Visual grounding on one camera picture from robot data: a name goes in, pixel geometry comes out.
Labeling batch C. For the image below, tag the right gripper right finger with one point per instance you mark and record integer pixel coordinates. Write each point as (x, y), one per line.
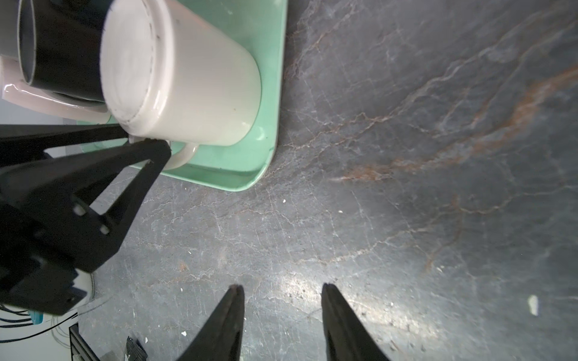
(345, 335)

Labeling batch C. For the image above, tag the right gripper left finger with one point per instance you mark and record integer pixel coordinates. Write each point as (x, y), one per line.
(220, 338)

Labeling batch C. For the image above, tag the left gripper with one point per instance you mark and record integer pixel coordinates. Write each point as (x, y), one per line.
(48, 227)

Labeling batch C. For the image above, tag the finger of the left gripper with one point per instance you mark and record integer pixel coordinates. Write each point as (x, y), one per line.
(27, 143)

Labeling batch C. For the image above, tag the black mug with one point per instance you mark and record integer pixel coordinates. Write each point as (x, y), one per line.
(59, 46)

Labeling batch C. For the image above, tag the cream white mug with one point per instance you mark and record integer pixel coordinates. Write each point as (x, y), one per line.
(167, 74)

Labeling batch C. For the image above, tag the green floral tray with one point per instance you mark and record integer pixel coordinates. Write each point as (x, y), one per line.
(259, 27)

